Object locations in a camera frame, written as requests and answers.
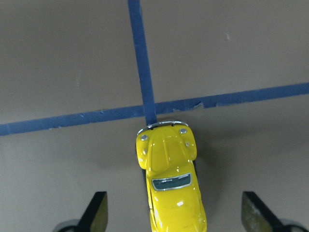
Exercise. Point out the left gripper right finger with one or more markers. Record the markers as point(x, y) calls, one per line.
point(257, 217)

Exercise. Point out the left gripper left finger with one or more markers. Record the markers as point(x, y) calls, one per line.
point(94, 219)

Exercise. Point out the yellow beetle toy car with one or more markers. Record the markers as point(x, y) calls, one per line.
point(166, 153)

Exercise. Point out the brown paper table mat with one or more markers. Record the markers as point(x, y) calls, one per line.
point(237, 71)

